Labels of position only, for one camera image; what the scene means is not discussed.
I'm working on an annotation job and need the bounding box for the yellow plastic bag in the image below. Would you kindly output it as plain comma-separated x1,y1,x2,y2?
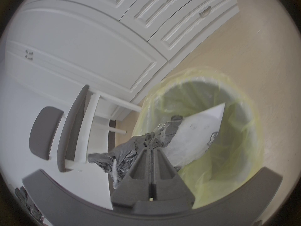
131,68,263,209

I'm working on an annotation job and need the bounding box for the grey trash bin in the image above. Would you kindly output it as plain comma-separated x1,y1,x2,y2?
141,77,259,197

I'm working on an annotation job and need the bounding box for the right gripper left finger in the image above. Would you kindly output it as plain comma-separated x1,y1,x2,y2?
111,147,153,208

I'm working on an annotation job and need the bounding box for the black plastic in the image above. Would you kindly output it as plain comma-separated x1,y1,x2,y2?
88,115,184,184

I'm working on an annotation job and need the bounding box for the white wardrobe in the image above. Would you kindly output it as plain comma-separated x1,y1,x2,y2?
5,0,240,122

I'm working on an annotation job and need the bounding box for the white printed paper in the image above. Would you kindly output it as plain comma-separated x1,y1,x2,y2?
162,102,226,168

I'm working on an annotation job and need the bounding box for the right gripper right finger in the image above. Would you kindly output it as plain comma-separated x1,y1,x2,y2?
152,148,196,209

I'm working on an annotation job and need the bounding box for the dark grey white chair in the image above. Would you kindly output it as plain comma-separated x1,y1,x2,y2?
29,84,143,173

